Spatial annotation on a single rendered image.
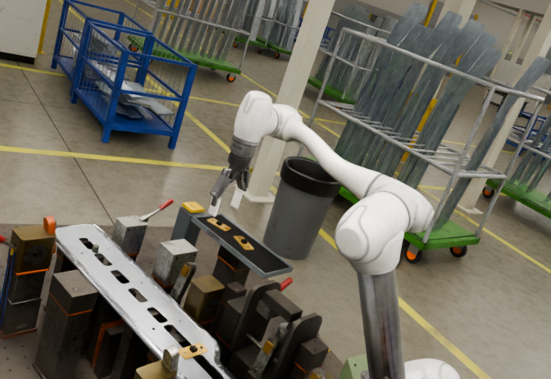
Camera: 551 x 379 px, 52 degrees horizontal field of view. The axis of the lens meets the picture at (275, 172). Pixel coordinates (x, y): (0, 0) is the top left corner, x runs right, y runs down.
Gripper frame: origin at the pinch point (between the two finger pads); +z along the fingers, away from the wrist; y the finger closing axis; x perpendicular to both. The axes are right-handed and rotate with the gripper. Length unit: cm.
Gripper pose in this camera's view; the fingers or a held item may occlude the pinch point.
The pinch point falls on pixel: (224, 207)
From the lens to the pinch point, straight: 193.2
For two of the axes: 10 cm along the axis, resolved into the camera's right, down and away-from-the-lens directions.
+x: 8.2, 4.2, -3.9
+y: -4.8, 1.3, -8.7
